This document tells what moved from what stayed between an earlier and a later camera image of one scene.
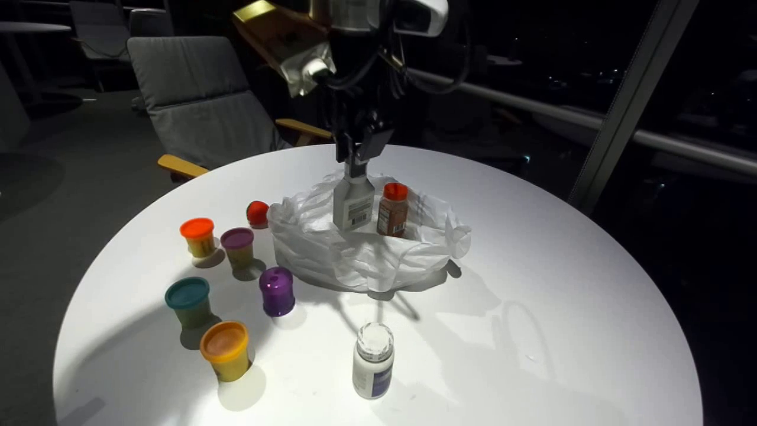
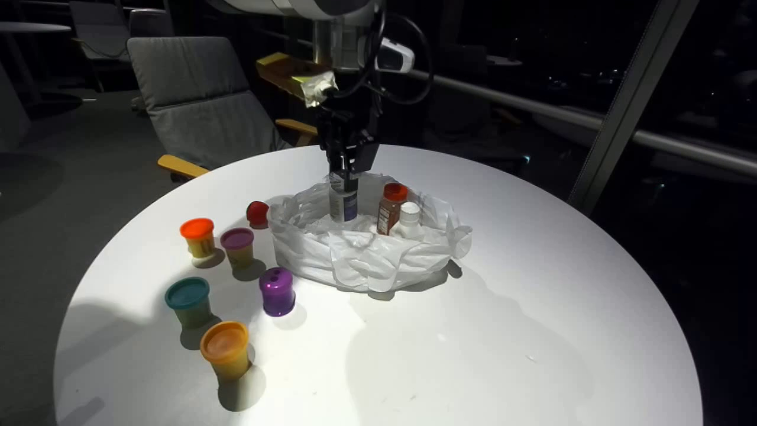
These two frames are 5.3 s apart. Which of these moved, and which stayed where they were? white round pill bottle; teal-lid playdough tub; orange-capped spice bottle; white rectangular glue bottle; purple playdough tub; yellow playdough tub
Moved: white round pill bottle; white rectangular glue bottle
Stayed: purple playdough tub; orange-capped spice bottle; yellow playdough tub; teal-lid playdough tub
